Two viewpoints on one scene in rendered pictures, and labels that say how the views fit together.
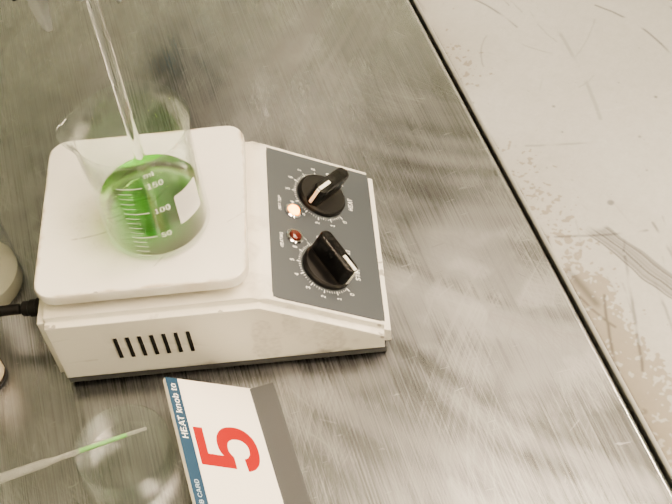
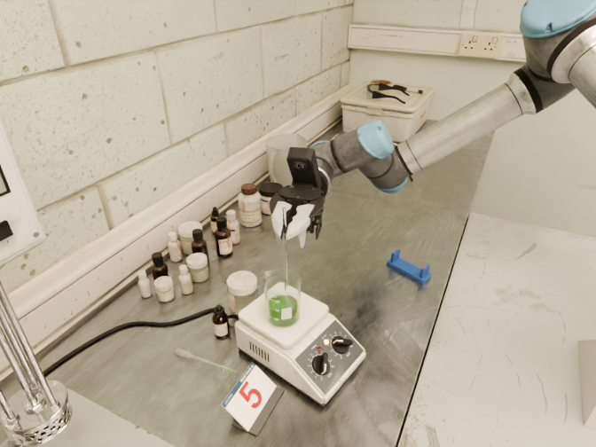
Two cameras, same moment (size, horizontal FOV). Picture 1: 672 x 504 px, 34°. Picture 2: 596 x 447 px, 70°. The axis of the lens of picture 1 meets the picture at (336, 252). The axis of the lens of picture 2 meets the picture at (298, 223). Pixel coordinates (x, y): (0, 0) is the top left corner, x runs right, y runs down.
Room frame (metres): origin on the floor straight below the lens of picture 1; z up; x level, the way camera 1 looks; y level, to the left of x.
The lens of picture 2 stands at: (0.00, -0.26, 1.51)
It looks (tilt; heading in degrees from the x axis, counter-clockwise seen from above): 31 degrees down; 38
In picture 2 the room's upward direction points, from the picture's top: straight up
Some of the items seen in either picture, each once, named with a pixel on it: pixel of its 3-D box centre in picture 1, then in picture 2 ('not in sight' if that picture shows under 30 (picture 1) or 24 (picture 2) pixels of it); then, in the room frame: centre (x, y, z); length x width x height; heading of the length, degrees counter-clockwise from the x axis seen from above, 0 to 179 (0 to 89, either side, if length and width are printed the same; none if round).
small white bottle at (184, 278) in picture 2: not in sight; (184, 278); (0.41, 0.37, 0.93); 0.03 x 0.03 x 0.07
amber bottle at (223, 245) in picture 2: not in sight; (223, 236); (0.56, 0.42, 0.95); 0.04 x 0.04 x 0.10
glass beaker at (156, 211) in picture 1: (139, 177); (281, 299); (0.41, 0.10, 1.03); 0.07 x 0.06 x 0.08; 94
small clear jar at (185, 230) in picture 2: not in sight; (191, 238); (0.52, 0.49, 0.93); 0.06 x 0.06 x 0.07
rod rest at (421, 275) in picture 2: not in sight; (409, 264); (0.77, 0.03, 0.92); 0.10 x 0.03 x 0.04; 81
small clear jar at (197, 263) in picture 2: not in sight; (198, 268); (0.46, 0.39, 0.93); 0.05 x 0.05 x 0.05
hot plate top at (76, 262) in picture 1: (144, 210); (284, 312); (0.42, 0.11, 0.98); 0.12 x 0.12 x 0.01; 89
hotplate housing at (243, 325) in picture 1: (200, 251); (295, 336); (0.42, 0.08, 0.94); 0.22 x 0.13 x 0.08; 89
